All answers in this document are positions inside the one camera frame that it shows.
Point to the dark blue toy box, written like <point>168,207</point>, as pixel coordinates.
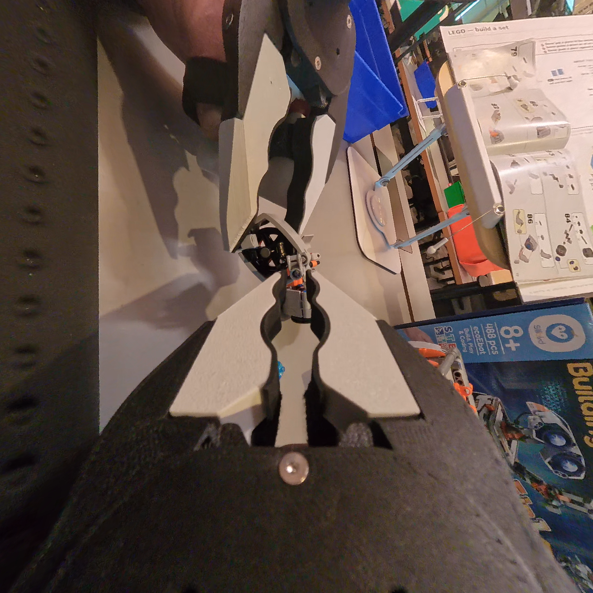
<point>532,417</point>

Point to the brick building instruction booklet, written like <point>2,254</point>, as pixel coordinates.
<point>542,185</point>

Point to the black dimpled cushion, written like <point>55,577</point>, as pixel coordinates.
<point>46,231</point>

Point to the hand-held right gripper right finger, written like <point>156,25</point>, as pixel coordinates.
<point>366,370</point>

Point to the blue bin with tag label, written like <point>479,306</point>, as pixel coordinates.
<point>370,92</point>

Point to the small blue brick pin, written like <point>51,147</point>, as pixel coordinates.
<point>281,370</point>

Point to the small grey brick hinge assembly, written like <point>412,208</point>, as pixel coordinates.
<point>268,252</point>

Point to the white printed instruction sheet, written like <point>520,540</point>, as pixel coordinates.
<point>565,41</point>

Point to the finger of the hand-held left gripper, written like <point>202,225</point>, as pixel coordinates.
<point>245,162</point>
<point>322,153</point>

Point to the white document stand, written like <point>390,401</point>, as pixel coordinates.
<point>375,208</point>

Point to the person's left hand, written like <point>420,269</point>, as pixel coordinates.
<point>185,28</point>

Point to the red orange bin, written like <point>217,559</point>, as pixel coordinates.
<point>472,241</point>

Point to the grey orange tracked brick robot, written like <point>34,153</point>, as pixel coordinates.
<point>456,370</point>

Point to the small green bin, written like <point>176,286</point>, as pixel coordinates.
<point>454,193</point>

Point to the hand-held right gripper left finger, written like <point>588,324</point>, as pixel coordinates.
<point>222,370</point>

